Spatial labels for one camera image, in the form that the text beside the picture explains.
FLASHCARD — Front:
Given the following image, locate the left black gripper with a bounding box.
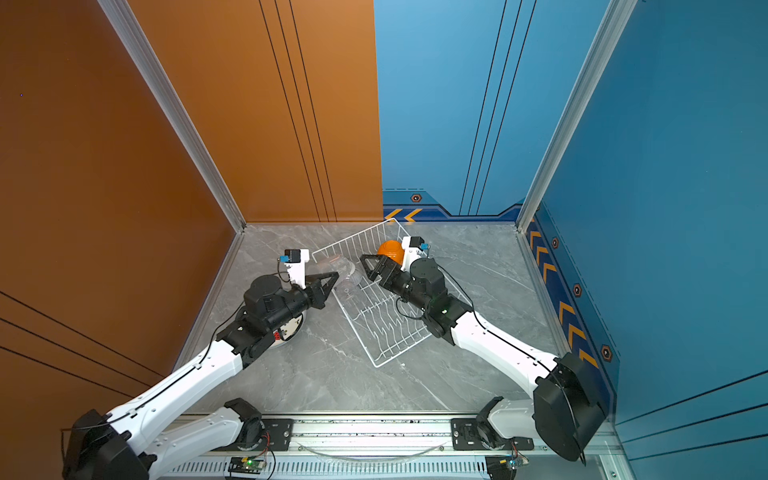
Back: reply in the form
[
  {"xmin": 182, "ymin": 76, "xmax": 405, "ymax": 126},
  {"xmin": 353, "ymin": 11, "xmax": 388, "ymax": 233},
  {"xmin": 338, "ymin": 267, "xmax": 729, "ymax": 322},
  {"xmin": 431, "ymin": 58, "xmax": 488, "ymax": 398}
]
[{"xmin": 266, "ymin": 270, "xmax": 337, "ymax": 337}]

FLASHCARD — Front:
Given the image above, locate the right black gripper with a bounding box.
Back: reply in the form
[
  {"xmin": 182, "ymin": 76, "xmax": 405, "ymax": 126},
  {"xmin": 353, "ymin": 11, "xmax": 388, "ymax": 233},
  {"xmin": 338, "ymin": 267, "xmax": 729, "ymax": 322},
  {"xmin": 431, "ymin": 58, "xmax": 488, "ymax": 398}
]
[{"xmin": 360, "ymin": 255, "xmax": 431, "ymax": 316}]

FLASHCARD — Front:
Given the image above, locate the white wire dish rack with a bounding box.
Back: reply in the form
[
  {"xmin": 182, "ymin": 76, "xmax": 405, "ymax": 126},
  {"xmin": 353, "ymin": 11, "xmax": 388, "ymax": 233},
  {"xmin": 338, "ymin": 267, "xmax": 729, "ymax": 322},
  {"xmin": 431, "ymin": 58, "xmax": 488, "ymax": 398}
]
[{"xmin": 311, "ymin": 218, "xmax": 469, "ymax": 368}]

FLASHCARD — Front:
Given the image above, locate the white plate red pattern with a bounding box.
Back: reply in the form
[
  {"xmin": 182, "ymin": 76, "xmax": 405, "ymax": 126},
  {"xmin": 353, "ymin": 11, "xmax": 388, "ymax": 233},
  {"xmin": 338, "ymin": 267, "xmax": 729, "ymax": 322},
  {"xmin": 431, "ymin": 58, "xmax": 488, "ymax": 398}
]
[{"xmin": 274, "ymin": 313, "xmax": 304, "ymax": 344}]

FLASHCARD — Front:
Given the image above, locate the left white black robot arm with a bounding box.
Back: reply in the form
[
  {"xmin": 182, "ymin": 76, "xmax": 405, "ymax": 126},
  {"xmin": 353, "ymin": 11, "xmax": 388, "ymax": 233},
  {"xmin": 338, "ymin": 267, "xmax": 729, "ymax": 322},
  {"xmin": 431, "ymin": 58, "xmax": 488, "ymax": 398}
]
[{"xmin": 62, "ymin": 272, "xmax": 339, "ymax": 479}]

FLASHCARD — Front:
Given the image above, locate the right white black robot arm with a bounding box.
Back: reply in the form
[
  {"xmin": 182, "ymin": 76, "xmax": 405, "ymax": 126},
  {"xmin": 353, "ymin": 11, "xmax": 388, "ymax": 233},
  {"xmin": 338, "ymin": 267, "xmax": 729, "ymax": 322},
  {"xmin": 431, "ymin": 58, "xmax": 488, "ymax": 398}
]
[{"xmin": 360, "ymin": 254, "xmax": 607, "ymax": 461}]

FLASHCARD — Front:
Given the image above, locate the orange bowl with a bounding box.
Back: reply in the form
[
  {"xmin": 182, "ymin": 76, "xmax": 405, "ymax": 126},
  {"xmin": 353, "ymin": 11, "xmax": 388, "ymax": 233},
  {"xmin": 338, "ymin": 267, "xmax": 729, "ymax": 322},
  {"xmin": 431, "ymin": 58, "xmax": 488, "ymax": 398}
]
[{"xmin": 377, "ymin": 240, "xmax": 405, "ymax": 266}]

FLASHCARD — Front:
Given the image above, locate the left green circuit board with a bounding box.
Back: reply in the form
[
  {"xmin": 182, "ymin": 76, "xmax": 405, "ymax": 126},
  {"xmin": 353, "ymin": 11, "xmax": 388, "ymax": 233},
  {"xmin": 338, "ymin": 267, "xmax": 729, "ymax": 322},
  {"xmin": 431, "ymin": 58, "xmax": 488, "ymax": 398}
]
[{"xmin": 227, "ymin": 457, "xmax": 269, "ymax": 477}]

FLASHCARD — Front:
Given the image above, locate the right circuit board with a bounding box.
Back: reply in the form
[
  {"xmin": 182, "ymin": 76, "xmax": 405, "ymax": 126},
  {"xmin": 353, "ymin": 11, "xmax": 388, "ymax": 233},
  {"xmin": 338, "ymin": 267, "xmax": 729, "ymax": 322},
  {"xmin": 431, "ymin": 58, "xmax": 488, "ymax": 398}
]
[{"xmin": 485, "ymin": 455, "xmax": 529, "ymax": 480}]

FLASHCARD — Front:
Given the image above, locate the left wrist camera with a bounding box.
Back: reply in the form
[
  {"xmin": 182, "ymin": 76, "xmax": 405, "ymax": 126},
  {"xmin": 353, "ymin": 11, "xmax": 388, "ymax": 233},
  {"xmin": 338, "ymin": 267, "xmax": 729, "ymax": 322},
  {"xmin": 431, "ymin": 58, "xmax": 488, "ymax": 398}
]
[{"xmin": 278, "ymin": 248, "xmax": 310, "ymax": 289}]

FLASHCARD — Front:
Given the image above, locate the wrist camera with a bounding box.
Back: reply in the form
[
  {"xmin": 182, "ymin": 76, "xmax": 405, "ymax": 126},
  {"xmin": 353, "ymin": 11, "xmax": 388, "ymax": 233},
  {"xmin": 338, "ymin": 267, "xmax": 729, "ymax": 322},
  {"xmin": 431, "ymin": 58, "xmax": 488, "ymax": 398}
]
[
  {"xmin": 278, "ymin": 248, "xmax": 310, "ymax": 289},
  {"xmin": 401, "ymin": 236, "xmax": 429, "ymax": 271}
]

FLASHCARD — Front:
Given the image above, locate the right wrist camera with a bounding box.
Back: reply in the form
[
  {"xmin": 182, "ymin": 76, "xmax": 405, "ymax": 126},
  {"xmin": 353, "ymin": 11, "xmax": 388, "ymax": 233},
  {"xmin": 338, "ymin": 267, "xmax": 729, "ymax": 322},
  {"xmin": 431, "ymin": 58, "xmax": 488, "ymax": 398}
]
[{"xmin": 401, "ymin": 236, "xmax": 429, "ymax": 271}]

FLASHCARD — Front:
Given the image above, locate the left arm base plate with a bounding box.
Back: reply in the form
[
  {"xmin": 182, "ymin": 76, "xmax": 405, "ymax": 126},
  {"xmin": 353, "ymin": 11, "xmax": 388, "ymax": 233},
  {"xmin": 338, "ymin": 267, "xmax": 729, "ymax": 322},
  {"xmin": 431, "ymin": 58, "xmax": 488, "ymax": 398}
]
[{"xmin": 214, "ymin": 418, "xmax": 294, "ymax": 453}]

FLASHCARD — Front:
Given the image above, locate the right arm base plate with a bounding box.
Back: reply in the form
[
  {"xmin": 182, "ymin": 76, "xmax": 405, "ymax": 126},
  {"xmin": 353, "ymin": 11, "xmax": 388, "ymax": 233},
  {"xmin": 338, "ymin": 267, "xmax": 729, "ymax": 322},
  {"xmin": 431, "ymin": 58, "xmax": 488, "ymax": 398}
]
[{"xmin": 450, "ymin": 417, "xmax": 535, "ymax": 452}]

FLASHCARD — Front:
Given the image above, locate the aluminium front rail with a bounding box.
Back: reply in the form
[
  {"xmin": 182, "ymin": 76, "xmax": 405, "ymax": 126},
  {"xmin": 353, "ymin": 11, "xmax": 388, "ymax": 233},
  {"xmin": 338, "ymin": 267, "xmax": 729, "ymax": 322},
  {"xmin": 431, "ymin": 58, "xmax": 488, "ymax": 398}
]
[{"xmin": 163, "ymin": 413, "xmax": 634, "ymax": 479}]

